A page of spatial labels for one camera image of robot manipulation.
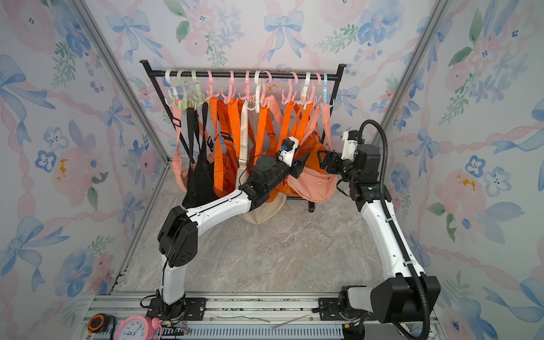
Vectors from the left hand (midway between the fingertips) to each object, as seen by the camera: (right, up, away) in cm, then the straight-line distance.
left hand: (306, 148), depth 74 cm
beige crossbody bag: (-13, -25, +24) cm, 37 cm away
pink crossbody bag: (-49, -6, +13) cm, 51 cm away
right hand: (+8, -1, 0) cm, 8 cm away
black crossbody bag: (-40, -13, +11) cm, 43 cm away
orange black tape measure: (-68, -58, -5) cm, 89 cm away
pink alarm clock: (-56, -59, -5) cm, 81 cm away
